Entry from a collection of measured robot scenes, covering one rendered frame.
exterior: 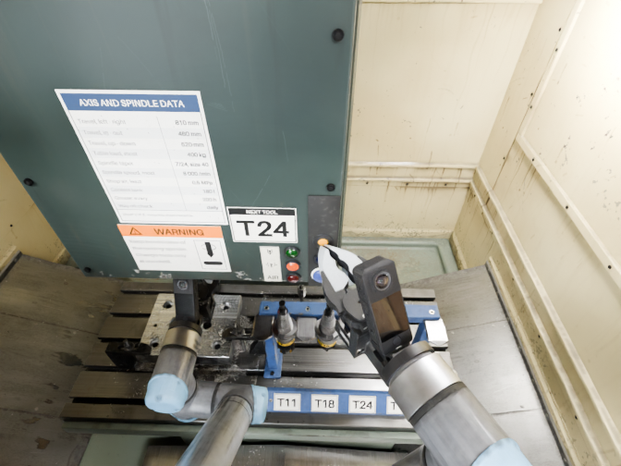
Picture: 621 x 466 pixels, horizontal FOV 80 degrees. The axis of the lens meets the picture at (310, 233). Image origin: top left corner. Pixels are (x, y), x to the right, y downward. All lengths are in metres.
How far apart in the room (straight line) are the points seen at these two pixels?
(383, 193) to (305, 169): 1.38
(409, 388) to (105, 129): 0.46
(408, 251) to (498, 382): 0.85
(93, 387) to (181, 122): 1.08
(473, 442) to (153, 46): 0.50
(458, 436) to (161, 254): 0.48
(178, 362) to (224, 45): 0.59
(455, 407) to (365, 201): 1.51
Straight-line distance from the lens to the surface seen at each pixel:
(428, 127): 1.68
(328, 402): 1.18
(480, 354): 1.53
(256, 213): 0.53
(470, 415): 0.44
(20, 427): 1.70
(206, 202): 0.53
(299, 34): 0.41
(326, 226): 0.54
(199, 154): 0.49
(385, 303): 0.44
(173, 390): 0.79
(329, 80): 0.42
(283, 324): 0.92
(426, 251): 2.08
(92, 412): 1.38
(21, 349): 1.80
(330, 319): 0.90
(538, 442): 1.43
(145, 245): 0.63
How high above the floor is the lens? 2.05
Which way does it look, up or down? 45 degrees down
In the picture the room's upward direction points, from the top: straight up
